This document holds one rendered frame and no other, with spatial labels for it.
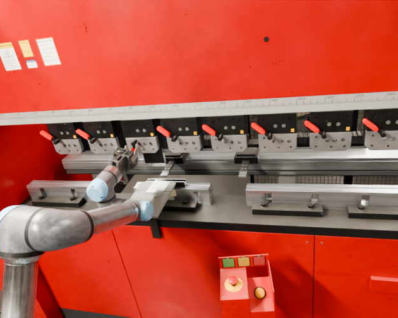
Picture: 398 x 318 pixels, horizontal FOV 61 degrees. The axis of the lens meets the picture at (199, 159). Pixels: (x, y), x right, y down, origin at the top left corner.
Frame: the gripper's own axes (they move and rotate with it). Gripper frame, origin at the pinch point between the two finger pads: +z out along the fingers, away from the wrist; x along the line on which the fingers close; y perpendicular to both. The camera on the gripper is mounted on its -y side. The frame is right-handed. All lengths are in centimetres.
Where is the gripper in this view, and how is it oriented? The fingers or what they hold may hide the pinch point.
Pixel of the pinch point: (133, 153)
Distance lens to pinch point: 155.5
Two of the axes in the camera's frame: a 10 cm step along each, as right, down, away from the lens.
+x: -9.6, -2.5, 1.3
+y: 1.5, -8.4, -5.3
